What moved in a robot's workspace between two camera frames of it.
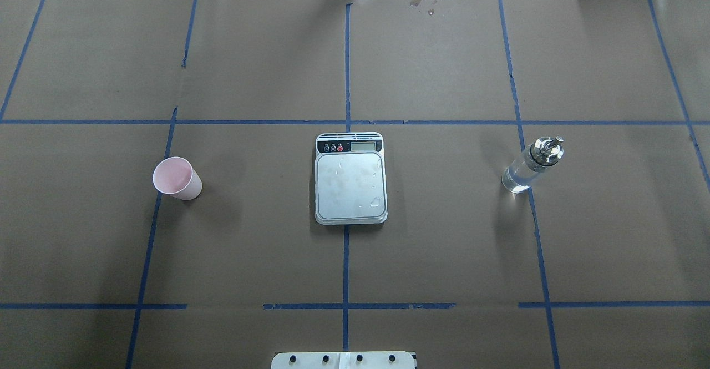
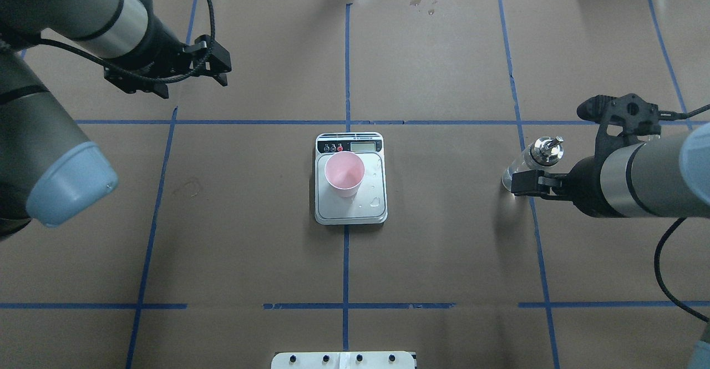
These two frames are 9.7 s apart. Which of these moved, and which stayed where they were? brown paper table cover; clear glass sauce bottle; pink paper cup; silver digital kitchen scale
Moved: pink paper cup
Stayed: clear glass sauce bottle; brown paper table cover; silver digital kitchen scale
